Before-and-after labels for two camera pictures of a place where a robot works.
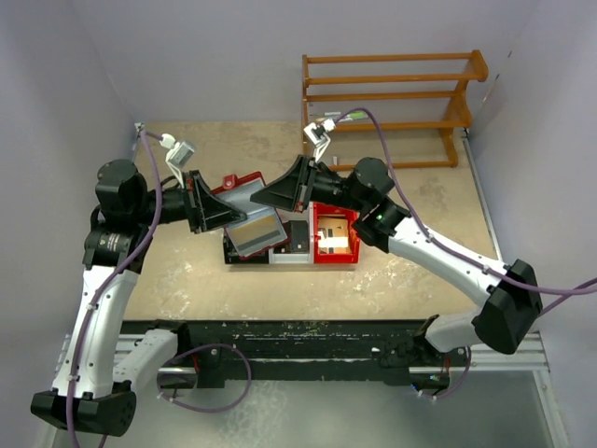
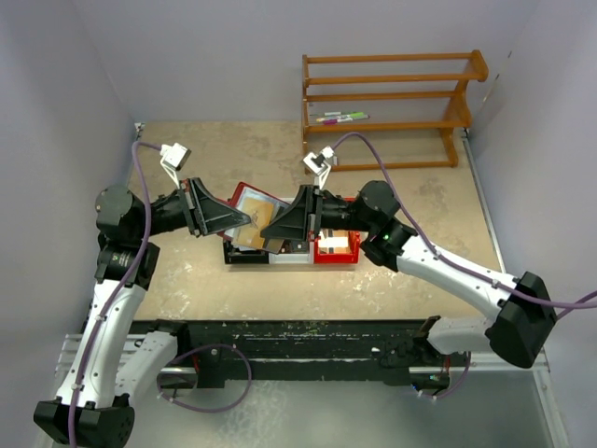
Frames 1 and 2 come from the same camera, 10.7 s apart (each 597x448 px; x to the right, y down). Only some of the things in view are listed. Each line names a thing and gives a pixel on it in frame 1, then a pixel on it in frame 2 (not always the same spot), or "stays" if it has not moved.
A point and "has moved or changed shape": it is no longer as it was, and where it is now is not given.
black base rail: x=245 y=351 stays
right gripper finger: x=284 y=190 -> x=292 y=220
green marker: x=352 y=116 stays
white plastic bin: x=297 y=259 stays
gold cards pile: x=333 y=235 stays
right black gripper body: x=321 y=187 -> x=330 y=213
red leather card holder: x=237 y=194 has moved or changed shape
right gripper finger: x=282 y=196 -> x=287 y=228
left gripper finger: x=214 y=210 stays
